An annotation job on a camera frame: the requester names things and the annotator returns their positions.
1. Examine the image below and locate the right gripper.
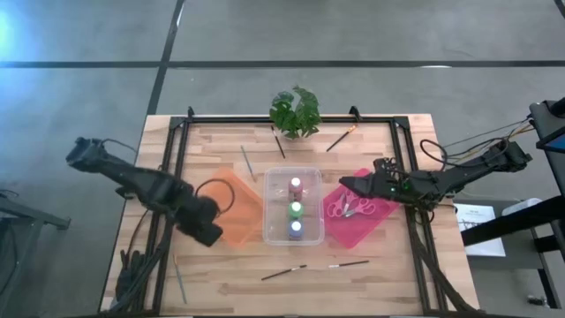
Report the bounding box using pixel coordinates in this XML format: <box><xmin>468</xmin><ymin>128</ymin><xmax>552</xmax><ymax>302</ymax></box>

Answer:
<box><xmin>338</xmin><ymin>156</ymin><xmax>432</xmax><ymax>207</ymax></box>

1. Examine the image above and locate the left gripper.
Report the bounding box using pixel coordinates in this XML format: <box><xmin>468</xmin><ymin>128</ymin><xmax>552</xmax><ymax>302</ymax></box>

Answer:
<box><xmin>175</xmin><ymin>196</ymin><xmax>224</xmax><ymax>248</ymax></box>

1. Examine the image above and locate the grey paintbrush with orange tip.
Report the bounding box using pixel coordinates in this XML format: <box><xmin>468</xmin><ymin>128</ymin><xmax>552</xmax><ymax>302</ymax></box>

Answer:
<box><xmin>172</xmin><ymin>254</ymin><xmax>188</xmax><ymax>306</ymax></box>

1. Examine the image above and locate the thin grey paintbrush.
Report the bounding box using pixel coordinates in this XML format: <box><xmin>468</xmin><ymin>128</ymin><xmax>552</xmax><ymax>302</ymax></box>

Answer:
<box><xmin>239</xmin><ymin>144</ymin><xmax>258</xmax><ymax>183</ymax></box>

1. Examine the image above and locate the purple acrylic paint bottle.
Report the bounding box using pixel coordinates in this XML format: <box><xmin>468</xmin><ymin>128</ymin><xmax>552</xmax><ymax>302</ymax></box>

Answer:
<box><xmin>287</xmin><ymin>219</ymin><xmax>305</xmax><ymax>241</ymax></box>

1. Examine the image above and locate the black brush with white tip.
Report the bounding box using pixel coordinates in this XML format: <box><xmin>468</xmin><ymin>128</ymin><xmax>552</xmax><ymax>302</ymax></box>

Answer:
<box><xmin>328</xmin><ymin>259</ymin><xmax>371</xmax><ymax>269</ymax></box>

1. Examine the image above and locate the thin black paintbrush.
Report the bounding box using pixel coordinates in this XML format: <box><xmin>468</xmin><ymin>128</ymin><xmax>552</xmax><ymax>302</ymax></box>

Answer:
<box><xmin>270</xmin><ymin>125</ymin><xmax>287</xmax><ymax>159</ymax></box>

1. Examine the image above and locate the black-handled spoolie brush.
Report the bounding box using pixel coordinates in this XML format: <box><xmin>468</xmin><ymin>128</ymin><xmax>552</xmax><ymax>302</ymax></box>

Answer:
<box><xmin>260</xmin><ymin>263</ymin><xmax>308</xmax><ymax>282</ymax></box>

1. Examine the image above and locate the pink paint bottle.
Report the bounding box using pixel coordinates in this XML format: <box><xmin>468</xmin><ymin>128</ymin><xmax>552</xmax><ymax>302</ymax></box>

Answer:
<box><xmin>288</xmin><ymin>176</ymin><xmax>305</xmax><ymax>201</ymax></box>

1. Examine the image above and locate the pink translucent plastic tray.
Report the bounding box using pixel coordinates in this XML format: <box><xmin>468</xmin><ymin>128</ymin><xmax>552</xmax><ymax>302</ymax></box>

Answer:
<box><xmin>321</xmin><ymin>167</ymin><xmax>401</xmax><ymax>250</ymax></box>

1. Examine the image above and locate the orange translucent plastic tray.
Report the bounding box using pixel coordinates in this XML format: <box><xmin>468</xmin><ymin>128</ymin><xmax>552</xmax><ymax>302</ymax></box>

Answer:
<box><xmin>196</xmin><ymin>166</ymin><xmax>265</xmax><ymax>248</ymax></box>

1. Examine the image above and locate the orange and black paintbrush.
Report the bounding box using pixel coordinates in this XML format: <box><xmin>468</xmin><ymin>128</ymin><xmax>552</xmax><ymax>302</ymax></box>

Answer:
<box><xmin>325</xmin><ymin>124</ymin><xmax>358</xmax><ymax>153</ymax></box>

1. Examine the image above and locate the clear plastic bin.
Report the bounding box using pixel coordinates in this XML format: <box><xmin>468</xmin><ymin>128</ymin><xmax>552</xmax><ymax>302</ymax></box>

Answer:
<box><xmin>262</xmin><ymin>165</ymin><xmax>326</xmax><ymax>247</ymax></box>

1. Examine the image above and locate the green artificial plant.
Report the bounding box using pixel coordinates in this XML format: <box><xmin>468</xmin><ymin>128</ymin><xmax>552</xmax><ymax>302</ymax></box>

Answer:
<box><xmin>268</xmin><ymin>84</ymin><xmax>323</xmax><ymax>140</ymax></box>

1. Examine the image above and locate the white paper sheet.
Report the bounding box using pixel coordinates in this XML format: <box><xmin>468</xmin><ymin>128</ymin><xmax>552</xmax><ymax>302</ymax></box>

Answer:
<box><xmin>454</xmin><ymin>202</ymin><xmax>507</xmax><ymax>258</ymax></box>

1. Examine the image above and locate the black equipment stand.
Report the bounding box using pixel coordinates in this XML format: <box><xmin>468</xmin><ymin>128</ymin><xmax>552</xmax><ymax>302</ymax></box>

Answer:
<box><xmin>461</xmin><ymin>97</ymin><xmax>565</xmax><ymax>310</ymax></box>

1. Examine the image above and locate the white box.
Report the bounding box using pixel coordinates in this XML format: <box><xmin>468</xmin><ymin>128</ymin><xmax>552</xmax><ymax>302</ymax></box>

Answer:
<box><xmin>501</xmin><ymin>197</ymin><xmax>543</xmax><ymax>217</ymax></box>

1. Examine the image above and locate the black side table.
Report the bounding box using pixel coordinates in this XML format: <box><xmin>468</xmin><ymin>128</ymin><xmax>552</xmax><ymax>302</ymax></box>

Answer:
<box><xmin>0</xmin><ymin>189</ymin><xmax>72</xmax><ymax>310</ymax></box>

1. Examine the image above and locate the blue-screen tablet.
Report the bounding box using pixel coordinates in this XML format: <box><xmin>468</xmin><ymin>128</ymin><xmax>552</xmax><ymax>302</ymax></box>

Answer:
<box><xmin>536</xmin><ymin>132</ymin><xmax>565</xmax><ymax>155</ymax></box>

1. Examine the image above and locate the small black device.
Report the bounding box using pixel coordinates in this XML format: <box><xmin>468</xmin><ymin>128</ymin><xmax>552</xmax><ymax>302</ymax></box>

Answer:
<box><xmin>526</xmin><ymin>294</ymin><xmax>552</xmax><ymax>309</ymax></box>

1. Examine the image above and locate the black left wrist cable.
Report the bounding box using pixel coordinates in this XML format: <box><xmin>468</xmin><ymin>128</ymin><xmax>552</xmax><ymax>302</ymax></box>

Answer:
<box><xmin>193</xmin><ymin>178</ymin><xmax>237</xmax><ymax>217</ymax></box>

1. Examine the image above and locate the black cable bundle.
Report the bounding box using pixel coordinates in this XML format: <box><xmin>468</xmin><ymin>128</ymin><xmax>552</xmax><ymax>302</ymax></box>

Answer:
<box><xmin>115</xmin><ymin>249</ymin><xmax>147</xmax><ymax>311</ymax></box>

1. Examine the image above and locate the black aluminium table frame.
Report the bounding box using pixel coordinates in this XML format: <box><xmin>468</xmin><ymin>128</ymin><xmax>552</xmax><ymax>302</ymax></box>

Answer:
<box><xmin>149</xmin><ymin>105</ymin><xmax>480</xmax><ymax>315</ymax></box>

